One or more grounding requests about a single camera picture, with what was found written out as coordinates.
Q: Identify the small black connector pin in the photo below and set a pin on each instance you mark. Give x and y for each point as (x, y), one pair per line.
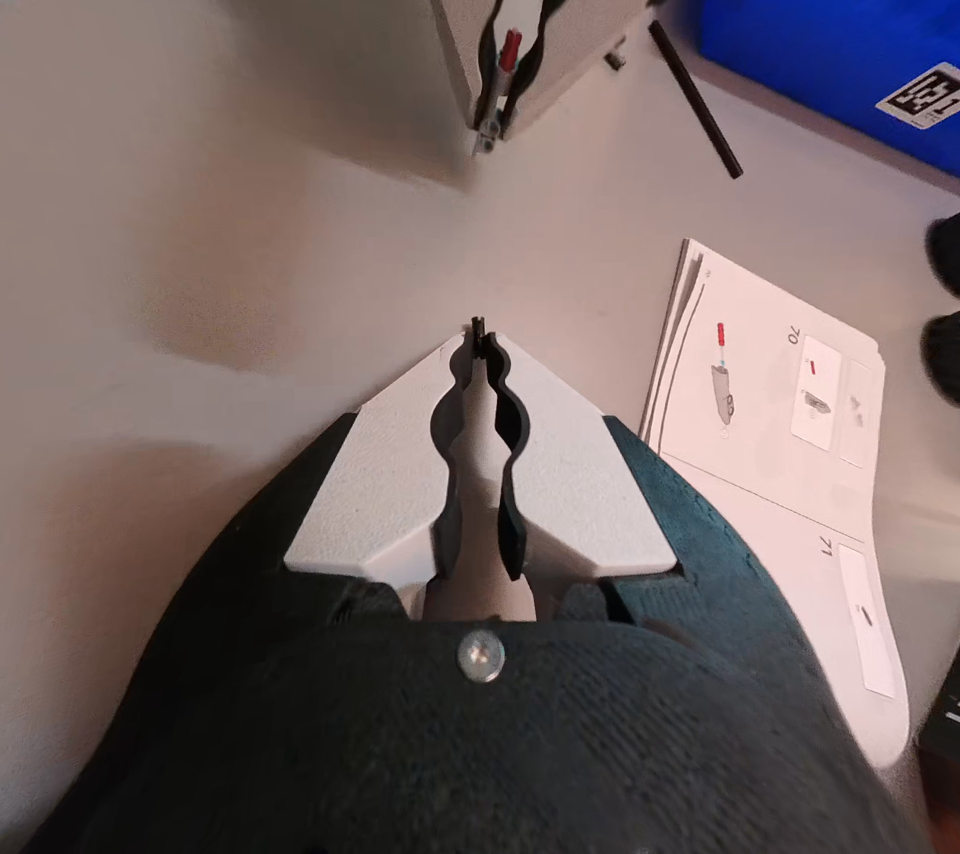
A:
(478, 338)

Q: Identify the small grey brick piece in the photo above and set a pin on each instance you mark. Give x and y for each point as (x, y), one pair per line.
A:
(616, 56)

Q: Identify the building instruction booklet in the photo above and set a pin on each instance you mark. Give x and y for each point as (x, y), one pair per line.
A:
(780, 494)

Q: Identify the long black rod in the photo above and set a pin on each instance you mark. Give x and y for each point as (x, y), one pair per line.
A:
(694, 97)

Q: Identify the grey toy brick beam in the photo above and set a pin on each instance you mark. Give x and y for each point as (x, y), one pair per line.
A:
(491, 116)

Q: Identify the black toy wheel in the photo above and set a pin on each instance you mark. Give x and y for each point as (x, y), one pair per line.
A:
(943, 359)
(946, 254)

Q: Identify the grey desk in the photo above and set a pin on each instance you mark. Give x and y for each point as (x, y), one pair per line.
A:
(225, 232)

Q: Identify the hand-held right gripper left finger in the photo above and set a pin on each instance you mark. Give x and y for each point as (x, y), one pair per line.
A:
(375, 479)

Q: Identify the black box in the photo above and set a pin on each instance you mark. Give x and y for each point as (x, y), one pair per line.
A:
(943, 734)

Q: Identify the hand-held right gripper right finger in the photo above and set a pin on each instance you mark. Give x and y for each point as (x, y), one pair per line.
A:
(577, 487)

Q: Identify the red toy axle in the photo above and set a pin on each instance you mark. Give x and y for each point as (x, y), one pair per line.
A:
(511, 50)

